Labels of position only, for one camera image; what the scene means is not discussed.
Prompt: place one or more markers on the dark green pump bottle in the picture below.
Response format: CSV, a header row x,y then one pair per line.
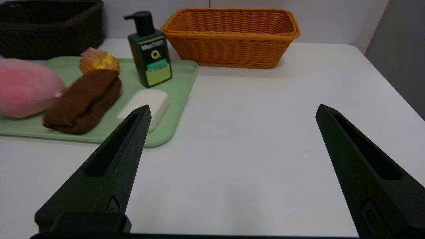
x,y
152,56

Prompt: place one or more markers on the light green plastic tray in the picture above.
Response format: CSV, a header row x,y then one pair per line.
x,y
149,83

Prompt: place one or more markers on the dark brown wicker basket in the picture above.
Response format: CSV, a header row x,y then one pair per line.
x,y
49,30

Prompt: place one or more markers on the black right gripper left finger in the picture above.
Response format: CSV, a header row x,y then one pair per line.
x,y
106,179

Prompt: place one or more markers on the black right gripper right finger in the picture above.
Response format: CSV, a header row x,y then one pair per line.
x,y
362,179

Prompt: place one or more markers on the pink plush peach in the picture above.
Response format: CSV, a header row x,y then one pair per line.
x,y
26,86

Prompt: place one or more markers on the orange wicker basket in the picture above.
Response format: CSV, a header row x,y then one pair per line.
x,y
232,43

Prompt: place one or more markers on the golden cream puff bread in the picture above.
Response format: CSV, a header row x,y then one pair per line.
x,y
98,61

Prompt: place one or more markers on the white soap bar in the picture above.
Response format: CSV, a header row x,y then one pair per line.
x,y
149,99

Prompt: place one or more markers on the brown towel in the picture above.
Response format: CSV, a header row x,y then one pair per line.
x,y
83,103

